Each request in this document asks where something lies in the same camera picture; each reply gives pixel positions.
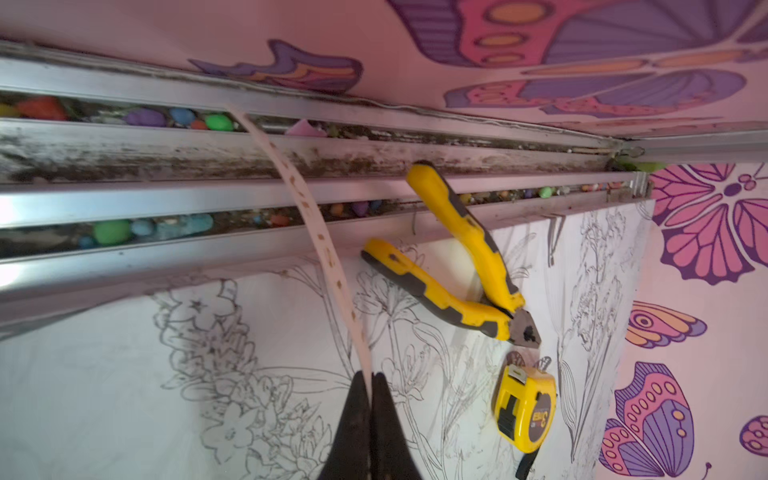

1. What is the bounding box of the yellow handled tool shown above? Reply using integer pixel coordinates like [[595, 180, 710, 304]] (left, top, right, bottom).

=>
[[361, 162, 542, 349]]

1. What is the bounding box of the aluminium side rail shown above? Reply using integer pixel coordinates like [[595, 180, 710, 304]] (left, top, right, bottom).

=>
[[0, 38, 768, 328]]

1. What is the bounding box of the yellow tape measure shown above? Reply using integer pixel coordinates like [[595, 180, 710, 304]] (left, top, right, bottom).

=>
[[492, 363, 557, 479]]

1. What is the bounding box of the white ribbon bundle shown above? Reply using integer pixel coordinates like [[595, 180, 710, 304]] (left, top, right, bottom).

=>
[[227, 106, 373, 402]]

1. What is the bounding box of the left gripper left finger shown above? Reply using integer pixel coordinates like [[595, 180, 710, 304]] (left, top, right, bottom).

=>
[[318, 371, 370, 480]]

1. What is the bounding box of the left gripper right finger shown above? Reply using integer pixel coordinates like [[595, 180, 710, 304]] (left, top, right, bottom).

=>
[[370, 373, 421, 480]]

